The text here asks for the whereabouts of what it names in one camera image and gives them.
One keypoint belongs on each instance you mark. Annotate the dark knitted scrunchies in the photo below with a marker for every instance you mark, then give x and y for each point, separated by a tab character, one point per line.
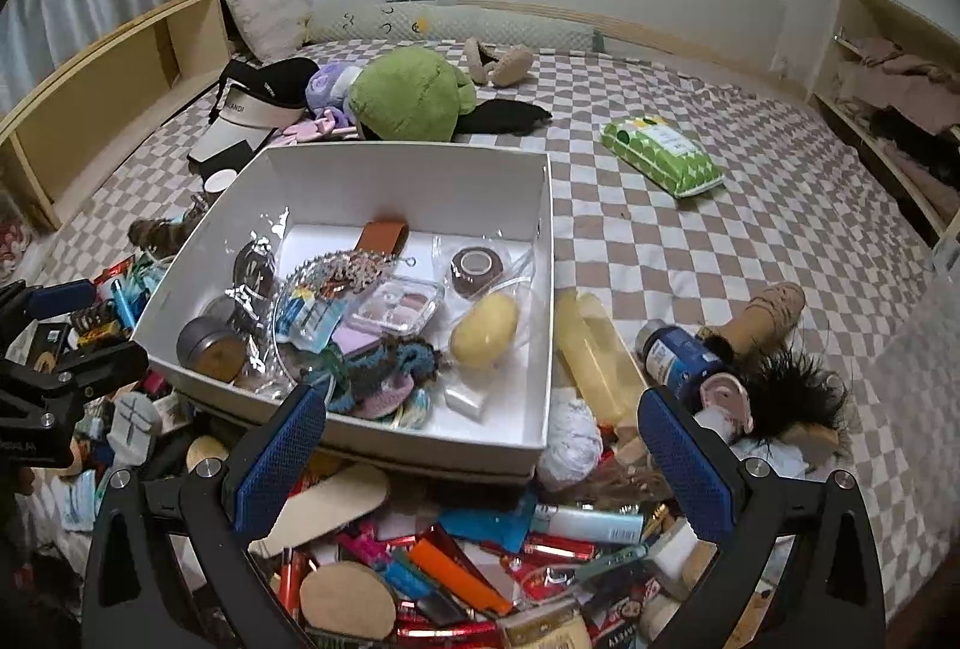
382	371

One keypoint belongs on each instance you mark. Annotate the wooden clothes shelf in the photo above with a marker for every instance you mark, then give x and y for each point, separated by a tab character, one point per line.
892	169

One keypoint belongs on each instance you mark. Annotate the pink makeup palette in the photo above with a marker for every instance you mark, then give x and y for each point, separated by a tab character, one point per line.
397	307

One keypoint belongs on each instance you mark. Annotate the white crumpled ball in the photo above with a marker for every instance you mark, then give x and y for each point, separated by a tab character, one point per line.
570	443

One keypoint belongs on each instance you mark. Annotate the black cloth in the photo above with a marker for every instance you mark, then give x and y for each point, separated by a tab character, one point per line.
502	115

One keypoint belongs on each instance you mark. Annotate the pile of small sundries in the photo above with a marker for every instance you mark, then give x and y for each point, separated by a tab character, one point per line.
570	550

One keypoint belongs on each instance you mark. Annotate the red patterned picture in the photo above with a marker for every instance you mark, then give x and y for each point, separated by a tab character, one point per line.
9	244

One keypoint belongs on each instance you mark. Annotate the black-haired doll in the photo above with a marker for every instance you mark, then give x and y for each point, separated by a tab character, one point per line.
787	386

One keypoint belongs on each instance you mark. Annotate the cream card packet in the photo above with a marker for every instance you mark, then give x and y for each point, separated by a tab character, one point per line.
547	630

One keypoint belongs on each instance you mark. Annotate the tan boot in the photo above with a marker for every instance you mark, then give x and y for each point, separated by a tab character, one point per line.
772	311

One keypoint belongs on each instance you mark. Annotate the round cork disc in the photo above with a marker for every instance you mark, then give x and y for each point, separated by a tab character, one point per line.
349	600

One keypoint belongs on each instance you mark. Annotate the pink gloves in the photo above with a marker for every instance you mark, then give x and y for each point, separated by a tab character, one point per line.
315	127

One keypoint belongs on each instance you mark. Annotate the beige plush toy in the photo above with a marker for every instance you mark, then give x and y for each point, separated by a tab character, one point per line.
510	65

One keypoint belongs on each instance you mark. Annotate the blue packet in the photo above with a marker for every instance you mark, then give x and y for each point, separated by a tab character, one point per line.
491	529

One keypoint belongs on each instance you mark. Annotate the green wet wipes pack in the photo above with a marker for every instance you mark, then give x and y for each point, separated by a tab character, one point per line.
660	157

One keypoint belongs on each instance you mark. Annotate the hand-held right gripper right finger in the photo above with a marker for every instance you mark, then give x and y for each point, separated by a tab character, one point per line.
686	461

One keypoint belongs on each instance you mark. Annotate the white eraser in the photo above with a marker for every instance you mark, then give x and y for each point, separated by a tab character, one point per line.
465	403

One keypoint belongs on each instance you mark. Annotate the long pale bolster pillow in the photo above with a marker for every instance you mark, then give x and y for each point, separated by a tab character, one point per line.
487	30

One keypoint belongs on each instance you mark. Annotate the yellow egg-shaped sponge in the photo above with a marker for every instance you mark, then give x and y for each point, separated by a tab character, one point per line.
484	330

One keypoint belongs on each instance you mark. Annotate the white round jar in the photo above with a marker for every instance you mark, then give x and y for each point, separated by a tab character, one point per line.
221	181

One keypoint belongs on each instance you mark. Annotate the blue bottle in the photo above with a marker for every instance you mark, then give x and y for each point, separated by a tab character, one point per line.
679	356

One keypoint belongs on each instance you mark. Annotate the yellow translucent bottle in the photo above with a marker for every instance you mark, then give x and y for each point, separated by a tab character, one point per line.
592	356

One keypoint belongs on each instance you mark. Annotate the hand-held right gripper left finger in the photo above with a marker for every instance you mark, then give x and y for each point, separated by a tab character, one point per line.
281	454

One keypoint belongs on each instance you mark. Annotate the white lighter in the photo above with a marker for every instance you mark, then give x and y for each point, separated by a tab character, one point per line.
592	525

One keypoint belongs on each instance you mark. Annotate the orange lighter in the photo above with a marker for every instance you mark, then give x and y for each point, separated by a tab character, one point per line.
457	574

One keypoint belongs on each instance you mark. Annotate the brown tape roll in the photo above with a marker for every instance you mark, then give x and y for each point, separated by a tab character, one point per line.
476	270

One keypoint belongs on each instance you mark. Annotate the green plush toy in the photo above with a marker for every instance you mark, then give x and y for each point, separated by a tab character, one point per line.
409	94

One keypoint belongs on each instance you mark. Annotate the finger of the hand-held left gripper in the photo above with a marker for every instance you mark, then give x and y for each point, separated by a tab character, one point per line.
60	298
105	365

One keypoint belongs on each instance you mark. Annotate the brown furry toy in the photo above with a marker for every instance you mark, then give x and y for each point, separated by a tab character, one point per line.
157	236

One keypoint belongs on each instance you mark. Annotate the clear plastic storage box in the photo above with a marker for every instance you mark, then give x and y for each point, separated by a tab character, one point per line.
946	259

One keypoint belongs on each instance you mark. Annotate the black and white visor cap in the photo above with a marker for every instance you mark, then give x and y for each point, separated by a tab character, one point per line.
247	116

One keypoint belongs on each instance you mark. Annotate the white pillow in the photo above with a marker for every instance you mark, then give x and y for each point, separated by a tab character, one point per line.
266	11

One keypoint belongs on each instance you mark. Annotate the round grey tin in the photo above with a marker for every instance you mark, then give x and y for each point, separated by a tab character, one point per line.
210	349

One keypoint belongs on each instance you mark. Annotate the pile of pink clothes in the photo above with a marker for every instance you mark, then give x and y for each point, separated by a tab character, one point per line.
907	82

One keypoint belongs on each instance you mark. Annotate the wooden bedside shelf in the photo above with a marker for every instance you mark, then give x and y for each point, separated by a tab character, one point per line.
90	109

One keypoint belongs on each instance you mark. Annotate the grey pouch with cross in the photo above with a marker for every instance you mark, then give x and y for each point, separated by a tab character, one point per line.
135	424

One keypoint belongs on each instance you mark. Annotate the white cardboard box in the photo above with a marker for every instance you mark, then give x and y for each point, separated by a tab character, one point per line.
390	184

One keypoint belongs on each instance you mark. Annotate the purple plush toy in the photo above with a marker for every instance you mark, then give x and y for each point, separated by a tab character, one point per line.
326	86

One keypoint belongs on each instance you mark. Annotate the light wooden oval board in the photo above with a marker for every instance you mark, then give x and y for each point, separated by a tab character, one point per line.
337	495

